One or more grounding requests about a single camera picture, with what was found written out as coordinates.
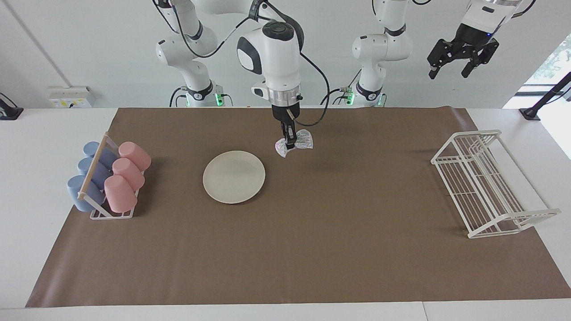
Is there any silver mesh sponge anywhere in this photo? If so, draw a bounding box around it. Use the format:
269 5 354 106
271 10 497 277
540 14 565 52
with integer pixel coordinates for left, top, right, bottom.
274 129 314 158

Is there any round cream plate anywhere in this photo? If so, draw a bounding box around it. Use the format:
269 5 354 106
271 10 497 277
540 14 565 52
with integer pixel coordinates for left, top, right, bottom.
203 150 266 204

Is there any brown table mat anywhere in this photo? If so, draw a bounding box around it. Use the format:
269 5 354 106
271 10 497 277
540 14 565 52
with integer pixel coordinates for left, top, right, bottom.
25 107 571 308

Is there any pink plastic cup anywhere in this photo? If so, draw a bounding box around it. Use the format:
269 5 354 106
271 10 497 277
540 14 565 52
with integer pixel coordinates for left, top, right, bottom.
118 141 152 172
112 158 145 191
104 175 138 213

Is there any blue plastic cup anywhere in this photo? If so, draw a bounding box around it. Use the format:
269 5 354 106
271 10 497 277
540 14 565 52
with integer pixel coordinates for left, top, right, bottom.
83 141 118 169
78 157 112 188
67 175 106 212

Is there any black table clamp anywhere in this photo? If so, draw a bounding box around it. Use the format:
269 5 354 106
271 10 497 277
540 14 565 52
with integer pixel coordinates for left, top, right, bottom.
0 93 24 121

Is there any black left base cable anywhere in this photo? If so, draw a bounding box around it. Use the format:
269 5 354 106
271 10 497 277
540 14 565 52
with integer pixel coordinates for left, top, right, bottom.
320 67 363 106

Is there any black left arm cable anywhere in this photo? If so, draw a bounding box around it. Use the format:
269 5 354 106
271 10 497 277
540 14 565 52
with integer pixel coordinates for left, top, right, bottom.
410 0 536 19

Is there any white wire dish rack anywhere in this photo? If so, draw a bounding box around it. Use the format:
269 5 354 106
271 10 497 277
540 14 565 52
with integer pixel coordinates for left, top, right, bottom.
430 129 562 239

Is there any cup rack with wooden handle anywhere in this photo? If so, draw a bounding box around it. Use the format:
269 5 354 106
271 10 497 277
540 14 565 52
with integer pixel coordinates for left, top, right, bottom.
77 132 145 220

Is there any white wall power outlet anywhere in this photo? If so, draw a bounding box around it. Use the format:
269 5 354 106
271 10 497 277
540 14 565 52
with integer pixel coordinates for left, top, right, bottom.
48 86 96 108

